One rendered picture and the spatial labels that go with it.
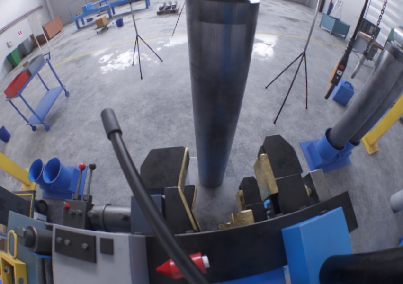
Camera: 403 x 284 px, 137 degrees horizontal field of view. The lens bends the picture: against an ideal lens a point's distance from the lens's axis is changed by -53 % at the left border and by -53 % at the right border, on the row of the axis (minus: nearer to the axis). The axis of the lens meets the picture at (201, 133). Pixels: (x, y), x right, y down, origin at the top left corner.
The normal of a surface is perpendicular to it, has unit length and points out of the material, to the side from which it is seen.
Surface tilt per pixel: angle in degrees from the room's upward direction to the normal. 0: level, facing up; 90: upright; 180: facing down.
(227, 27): 90
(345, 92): 90
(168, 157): 0
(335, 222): 0
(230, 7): 90
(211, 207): 0
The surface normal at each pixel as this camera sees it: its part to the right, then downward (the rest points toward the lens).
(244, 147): -0.02, -0.58
